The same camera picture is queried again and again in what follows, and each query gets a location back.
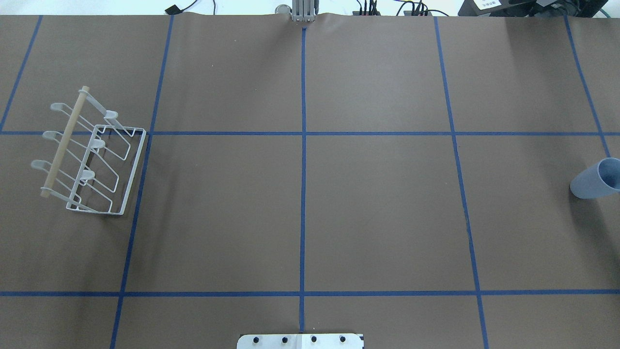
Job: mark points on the light blue plastic cup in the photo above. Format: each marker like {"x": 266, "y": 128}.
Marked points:
{"x": 601, "y": 179}

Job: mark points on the black power strip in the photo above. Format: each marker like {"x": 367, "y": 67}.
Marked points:
{"x": 410, "y": 10}

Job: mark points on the black device with label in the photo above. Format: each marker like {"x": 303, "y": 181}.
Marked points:
{"x": 531, "y": 8}

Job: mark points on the aluminium profile post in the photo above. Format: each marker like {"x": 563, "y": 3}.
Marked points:
{"x": 304, "y": 10}

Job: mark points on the white metal base plate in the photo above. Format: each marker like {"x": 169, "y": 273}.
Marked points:
{"x": 302, "y": 341}

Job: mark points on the black plug with cable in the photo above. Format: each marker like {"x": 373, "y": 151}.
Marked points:
{"x": 174, "y": 9}

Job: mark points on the white wire cup holder rack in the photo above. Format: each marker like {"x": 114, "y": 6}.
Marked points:
{"x": 96, "y": 158}

